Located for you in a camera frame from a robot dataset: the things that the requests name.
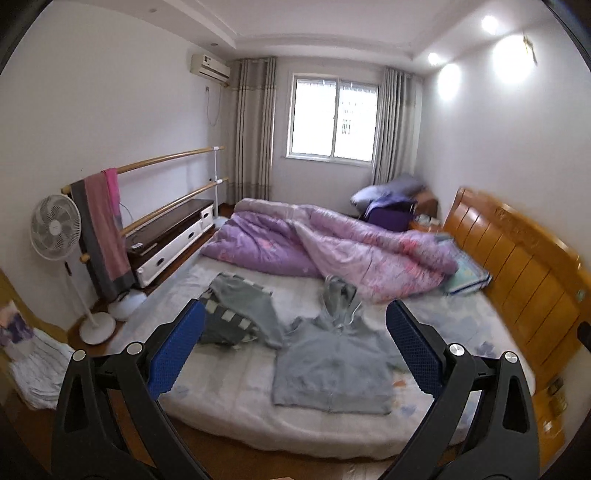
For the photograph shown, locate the white bar post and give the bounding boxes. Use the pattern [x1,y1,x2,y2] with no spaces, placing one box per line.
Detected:
[212,146,228,230]

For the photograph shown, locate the lower wooden ballet bar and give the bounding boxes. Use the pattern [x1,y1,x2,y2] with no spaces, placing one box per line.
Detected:
[79,177,230,264]

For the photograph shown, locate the window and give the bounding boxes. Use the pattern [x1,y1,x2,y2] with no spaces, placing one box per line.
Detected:
[287,76,379,163]

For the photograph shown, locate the pink grey towel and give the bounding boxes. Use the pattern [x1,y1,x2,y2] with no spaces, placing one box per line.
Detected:
[69,168,135,302]

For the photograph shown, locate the white folded cloth stack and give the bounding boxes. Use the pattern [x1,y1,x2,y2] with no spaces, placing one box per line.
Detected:
[8,328,74,410]

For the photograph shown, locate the right grey curtain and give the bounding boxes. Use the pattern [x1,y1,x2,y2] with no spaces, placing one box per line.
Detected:
[372,67,423,185]

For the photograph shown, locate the purple blanket on chair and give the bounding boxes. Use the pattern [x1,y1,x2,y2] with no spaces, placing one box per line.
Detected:
[363,195,417,232]

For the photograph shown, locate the grey white checkered cardigan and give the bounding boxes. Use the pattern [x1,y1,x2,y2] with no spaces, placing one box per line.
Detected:
[199,288,259,347]

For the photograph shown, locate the purple floral quilt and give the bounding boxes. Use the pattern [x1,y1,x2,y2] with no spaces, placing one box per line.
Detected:
[201,198,458,304]

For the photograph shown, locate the dark white tv cabinet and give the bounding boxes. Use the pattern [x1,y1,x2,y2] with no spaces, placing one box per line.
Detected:
[125,199,214,288]

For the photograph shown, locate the wooden nightstand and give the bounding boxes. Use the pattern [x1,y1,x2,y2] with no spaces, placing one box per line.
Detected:
[409,190,442,233]

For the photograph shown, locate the grey curtain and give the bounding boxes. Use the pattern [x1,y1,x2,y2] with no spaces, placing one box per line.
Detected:
[372,67,423,185]
[228,57,277,204]

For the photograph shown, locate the left grey curtain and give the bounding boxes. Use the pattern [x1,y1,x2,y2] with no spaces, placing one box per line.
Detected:
[228,57,277,204]

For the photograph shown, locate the grey hoodie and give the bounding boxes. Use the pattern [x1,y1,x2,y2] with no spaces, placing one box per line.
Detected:
[207,273,407,415]

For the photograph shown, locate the white air conditioner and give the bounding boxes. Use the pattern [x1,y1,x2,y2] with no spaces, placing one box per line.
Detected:
[190,54,230,84]

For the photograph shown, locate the grey blue pillow pile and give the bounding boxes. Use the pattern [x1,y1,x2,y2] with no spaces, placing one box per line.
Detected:
[349,173,426,211]

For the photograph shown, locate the white standing fan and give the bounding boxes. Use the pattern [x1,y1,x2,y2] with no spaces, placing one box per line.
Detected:
[29,194,116,346]

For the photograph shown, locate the wooden headboard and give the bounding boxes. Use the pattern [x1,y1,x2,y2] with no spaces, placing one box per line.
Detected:
[443,187,590,467]

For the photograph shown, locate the blue striped pillow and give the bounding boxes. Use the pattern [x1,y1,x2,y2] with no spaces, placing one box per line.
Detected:
[442,240,492,295]

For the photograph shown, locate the wooden ballet bar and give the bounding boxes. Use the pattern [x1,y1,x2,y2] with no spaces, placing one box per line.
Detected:
[79,177,230,264]
[61,145,226,195]

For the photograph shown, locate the white floral bed mattress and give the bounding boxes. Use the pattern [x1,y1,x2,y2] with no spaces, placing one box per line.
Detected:
[108,255,518,460]

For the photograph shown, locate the upper wooden ballet bar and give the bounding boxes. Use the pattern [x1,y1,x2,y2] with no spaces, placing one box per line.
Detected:
[61,145,226,195]

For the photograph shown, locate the white round bar base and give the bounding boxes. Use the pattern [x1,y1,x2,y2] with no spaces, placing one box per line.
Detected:
[107,289,147,322]

